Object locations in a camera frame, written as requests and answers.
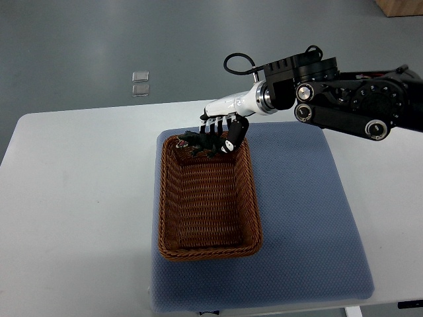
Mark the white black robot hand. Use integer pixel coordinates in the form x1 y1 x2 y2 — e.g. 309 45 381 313
199 81 273 153

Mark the dark toy crocodile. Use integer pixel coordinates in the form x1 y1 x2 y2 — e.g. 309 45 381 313
176 131 224 158

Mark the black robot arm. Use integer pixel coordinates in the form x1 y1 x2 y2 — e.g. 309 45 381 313
263 45 422 141

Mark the brown wicker basket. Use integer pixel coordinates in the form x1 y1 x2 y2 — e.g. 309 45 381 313
157 135 263 262

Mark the upper metal floor plate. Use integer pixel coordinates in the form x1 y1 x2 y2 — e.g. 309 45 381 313
132 71 149 83

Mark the blue grey foam mat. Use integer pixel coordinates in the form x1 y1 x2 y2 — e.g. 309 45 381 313
150 122 374 313

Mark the wooden box corner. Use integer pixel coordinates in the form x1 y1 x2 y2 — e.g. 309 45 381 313
375 0 422 17

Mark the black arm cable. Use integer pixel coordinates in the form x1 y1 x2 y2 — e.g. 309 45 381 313
223 53 265 77

